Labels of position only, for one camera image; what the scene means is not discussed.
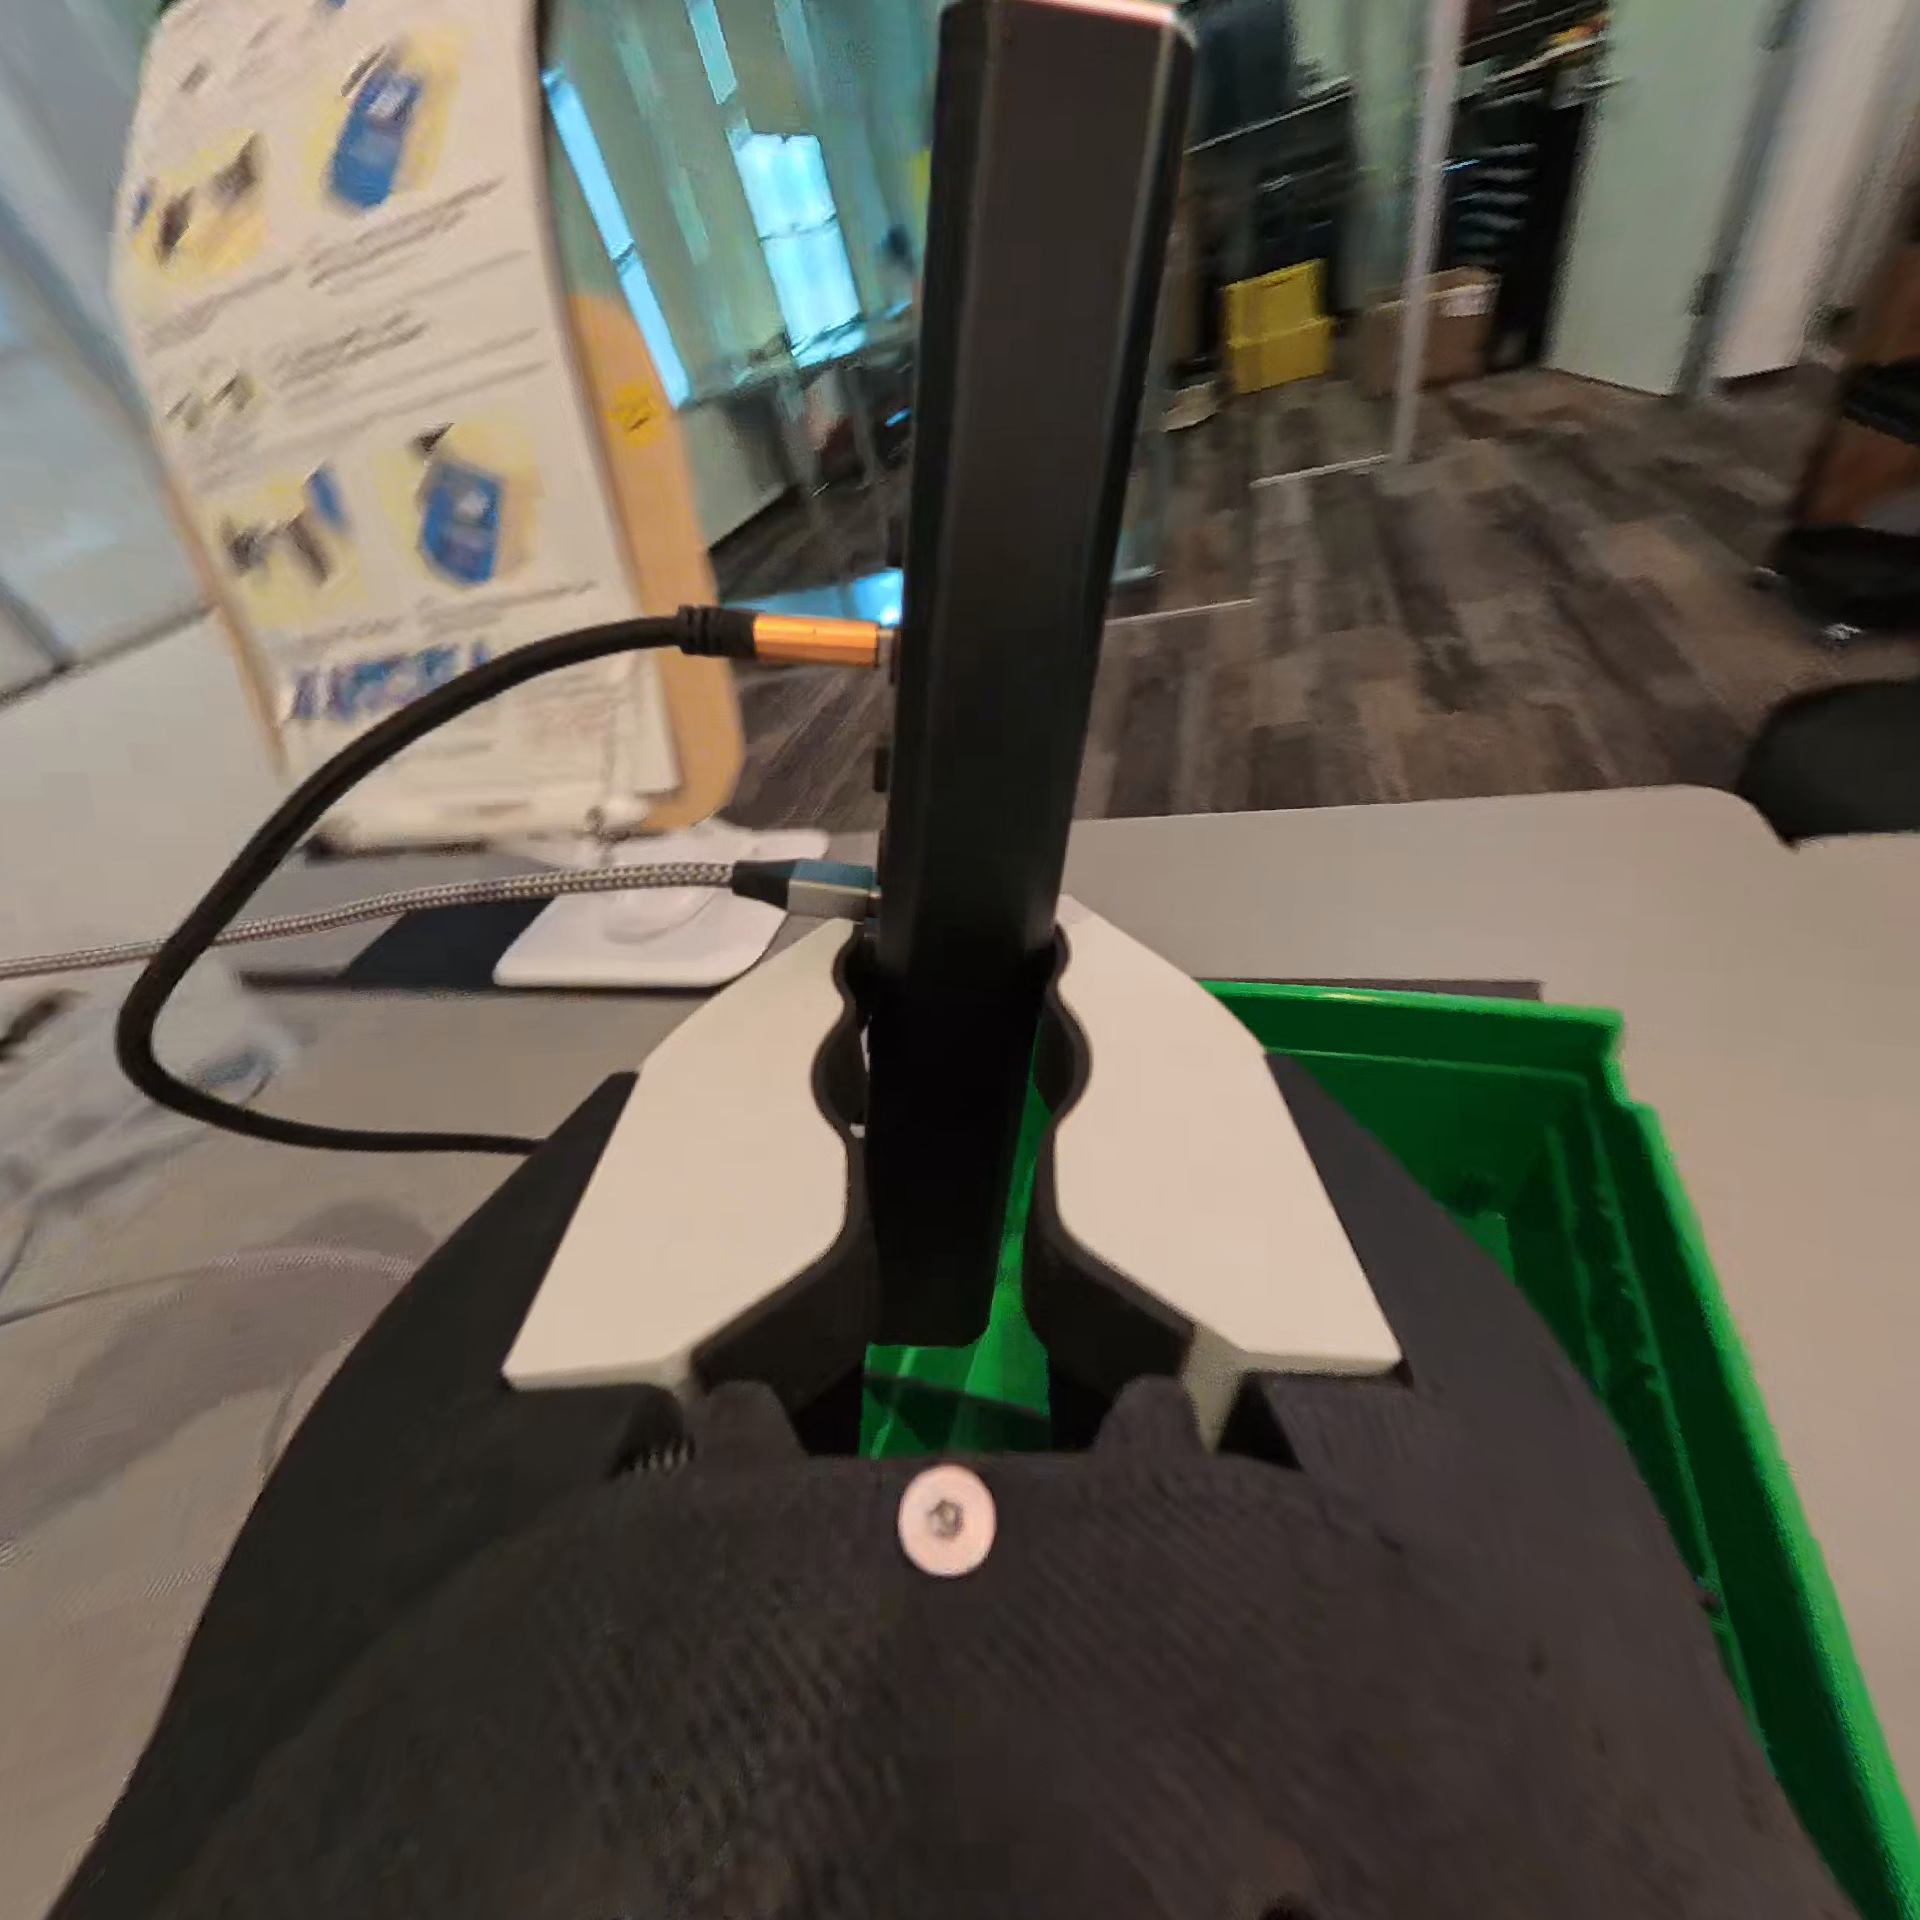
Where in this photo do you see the cardboard box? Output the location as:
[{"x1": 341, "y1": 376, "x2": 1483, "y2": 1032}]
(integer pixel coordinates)
[{"x1": 1358, "y1": 268, "x2": 1501, "y2": 396}]

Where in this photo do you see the black office chair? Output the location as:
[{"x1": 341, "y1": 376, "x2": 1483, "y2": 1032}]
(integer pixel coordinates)
[{"x1": 1737, "y1": 679, "x2": 1920, "y2": 845}]

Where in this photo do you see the dark mat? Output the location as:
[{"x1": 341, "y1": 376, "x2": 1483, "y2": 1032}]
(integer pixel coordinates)
[{"x1": 240, "y1": 895, "x2": 565, "y2": 995}]

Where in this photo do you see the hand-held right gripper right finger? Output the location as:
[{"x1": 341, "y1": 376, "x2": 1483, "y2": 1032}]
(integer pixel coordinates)
[{"x1": 1025, "y1": 895, "x2": 1408, "y2": 1415}]

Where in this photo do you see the black shelving rack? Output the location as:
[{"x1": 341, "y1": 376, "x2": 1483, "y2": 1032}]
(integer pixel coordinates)
[{"x1": 1446, "y1": 46, "x2": 1596, "y2": 367}]

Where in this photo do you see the black cable with gold plug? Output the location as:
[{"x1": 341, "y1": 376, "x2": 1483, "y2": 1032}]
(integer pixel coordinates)
[{"x1": 116, "y1": 603, "x2": 902, "y2": 1157}]

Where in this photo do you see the yellow storage bin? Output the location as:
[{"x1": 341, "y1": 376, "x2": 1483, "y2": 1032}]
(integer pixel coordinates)
[{"x1": 1219, "y1": 259, "x2": 1336, "y2": 396}]

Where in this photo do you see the grey braided usb cable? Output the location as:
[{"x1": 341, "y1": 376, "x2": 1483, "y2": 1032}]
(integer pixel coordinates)
[{"x1": 0, "y1": 856, "x2": 884, "y2": 984}]

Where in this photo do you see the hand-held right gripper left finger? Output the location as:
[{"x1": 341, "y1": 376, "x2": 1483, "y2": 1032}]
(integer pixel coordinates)
[{"x1": 502, "y1": 918, "x2": 879, "y2": 1412}]

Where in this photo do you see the dark grey usb hub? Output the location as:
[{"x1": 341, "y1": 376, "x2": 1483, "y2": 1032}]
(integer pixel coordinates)
[{"x1": 861, "y1": 0, "x2": 1201, "y2": 1344}]

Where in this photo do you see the green plastic bin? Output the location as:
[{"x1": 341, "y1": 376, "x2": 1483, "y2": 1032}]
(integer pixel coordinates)
[{"x1": 861, "y1": 977, "x2": 1892, "y2": 1920}]

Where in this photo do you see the poster display stand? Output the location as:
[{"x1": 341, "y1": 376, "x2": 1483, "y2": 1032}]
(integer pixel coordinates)
[{"x1": 111, "y1": 0, "x2": 833, "y2": 992}]

